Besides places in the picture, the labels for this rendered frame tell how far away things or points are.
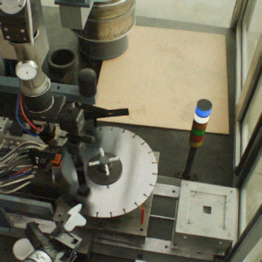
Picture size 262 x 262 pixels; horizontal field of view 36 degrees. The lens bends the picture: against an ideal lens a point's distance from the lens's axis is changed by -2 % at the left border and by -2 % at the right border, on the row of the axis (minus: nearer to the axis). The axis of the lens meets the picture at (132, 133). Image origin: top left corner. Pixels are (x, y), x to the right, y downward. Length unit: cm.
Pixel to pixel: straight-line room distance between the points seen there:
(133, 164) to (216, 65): 77
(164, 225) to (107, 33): 81
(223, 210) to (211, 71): 76
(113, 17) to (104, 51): 21
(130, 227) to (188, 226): 18
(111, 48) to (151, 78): 22
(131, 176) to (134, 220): 15
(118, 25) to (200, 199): 80
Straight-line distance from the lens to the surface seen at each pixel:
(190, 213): 129
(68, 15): 127
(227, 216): 130
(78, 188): 126
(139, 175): 127
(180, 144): 159
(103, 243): 139
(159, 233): 141
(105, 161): 124
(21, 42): 90
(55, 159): 130
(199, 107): 118
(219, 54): 195
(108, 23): 168
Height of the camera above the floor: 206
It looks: 55 degrees down
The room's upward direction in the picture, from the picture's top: 2 degrees clockwise
